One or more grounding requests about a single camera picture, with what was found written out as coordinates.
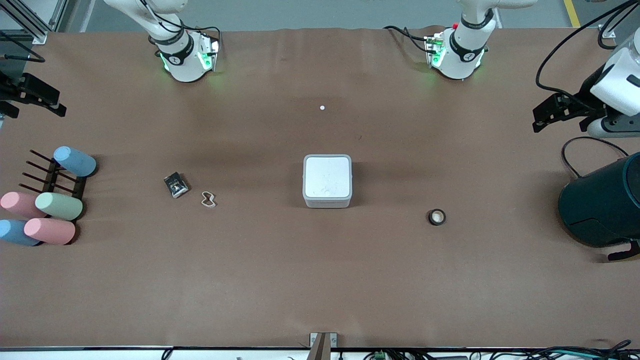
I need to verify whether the black wrapper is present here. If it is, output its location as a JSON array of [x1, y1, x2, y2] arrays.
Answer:
[[163, 172, 190, 199]]

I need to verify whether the white square trash bin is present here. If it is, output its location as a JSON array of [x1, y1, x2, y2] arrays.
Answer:
[[302, 154, 353, 209]]

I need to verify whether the dark teal round appliance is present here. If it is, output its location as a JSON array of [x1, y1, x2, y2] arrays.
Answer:
[[558, 152, 640, 262]]

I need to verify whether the blue cup with round base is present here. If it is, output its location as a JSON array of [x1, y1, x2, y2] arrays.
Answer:
[[53, 146, 97, 177]]

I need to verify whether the pink plastic cup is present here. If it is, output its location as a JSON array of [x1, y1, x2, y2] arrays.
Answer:
[[24, 218, 76, 246], [0, 192, 48, 219]]

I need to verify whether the black cup drying rack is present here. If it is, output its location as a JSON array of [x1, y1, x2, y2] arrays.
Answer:
[[19, 149, 87, 201]]

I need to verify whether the green plastic cup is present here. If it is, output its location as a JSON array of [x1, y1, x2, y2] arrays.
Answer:
[[35, 192, 84, 221]]

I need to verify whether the blue plastic cup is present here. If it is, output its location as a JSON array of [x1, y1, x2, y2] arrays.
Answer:
[[0, 219, 41, 247]]

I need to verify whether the brown paper table cover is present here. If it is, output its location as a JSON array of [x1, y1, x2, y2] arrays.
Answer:
[[0, 27, 640, 349]]

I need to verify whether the black appliance power cable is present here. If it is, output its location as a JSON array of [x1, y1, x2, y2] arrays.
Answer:
[[561, 136, 630, 179]]

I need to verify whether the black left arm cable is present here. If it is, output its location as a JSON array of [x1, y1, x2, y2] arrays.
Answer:
[[536, 0, 640, 96]]

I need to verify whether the aluminium frame profile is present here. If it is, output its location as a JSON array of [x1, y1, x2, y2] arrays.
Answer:
[[0, 0, 68, 46], [597, 0, 640, 40]]

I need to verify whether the black left base cable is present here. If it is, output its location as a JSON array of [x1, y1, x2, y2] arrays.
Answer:
[[384, 25, 432, 54]]

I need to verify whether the bundle of cables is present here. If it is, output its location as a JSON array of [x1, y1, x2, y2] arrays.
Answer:
[[520, 340, 640, 360]]

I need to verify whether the metal edge bracket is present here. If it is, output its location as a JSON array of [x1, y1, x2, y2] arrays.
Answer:
[[307, 332, 338, 360]]

